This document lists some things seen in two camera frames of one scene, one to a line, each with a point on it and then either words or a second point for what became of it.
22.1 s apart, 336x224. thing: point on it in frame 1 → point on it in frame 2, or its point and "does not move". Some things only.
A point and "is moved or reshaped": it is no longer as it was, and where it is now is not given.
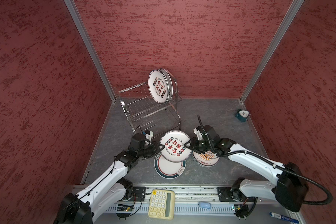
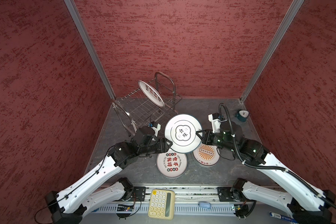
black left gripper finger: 159,150 → 169,145
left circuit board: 125,209 does not move
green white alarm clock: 242,115 does not move
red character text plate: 158,86 → 151,94
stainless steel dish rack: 145,114 is moved or reshaped
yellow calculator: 162,204 does not move
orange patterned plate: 207,158 does not move
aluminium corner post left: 85,35 does not move
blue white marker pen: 281,216 does not move
